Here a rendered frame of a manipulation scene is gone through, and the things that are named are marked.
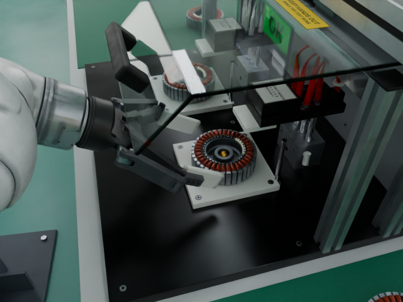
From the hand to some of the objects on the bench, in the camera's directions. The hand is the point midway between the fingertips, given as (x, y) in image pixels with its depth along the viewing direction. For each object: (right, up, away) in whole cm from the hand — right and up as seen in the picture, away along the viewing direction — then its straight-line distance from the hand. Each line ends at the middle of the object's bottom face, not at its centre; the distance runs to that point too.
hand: (201, 151), depth 63 cm
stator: (+4, -2, +4) cm, 6 cm away
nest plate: (-3, +13, +22) cm, 25 cm away
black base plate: (+2, +4, +15) cm, 15 cm away
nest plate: (+4, -3, +4) cm, 7 cm away
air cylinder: (+18, 0, +7) cm, 19 cm away
